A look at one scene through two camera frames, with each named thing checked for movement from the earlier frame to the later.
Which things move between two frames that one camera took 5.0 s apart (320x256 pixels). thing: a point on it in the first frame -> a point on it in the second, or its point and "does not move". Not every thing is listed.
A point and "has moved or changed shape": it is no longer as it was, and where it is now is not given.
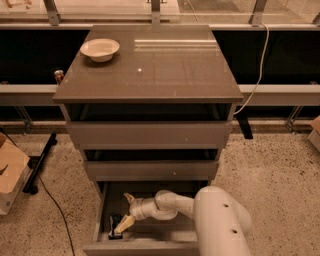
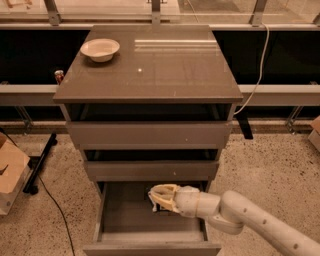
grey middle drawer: (151, 170) does not move
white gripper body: (137, 209) -> (187, 201)
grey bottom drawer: (175, 236) does not move
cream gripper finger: (126, 221) -> (163, 202)
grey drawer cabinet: (151, 106) does not move
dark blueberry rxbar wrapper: (114, 221) has moved or changed shape
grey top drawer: (149, 134) does not move
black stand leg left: (30, 185) does not move
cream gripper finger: (128, 196) -> (164, 191)
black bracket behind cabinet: (244, 124) does not move
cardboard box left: (15, 172) does not move
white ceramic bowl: (100, 50) does not move
